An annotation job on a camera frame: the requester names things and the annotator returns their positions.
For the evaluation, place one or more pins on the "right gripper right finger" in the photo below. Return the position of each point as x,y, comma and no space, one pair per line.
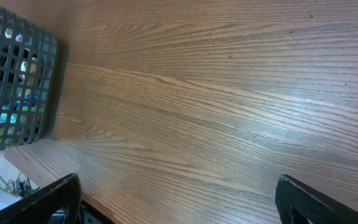
297,202

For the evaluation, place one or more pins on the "grey plastic mesh basket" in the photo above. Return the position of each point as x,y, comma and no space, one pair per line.
28,68

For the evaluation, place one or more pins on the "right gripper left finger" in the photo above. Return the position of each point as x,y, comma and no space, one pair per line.
41,205

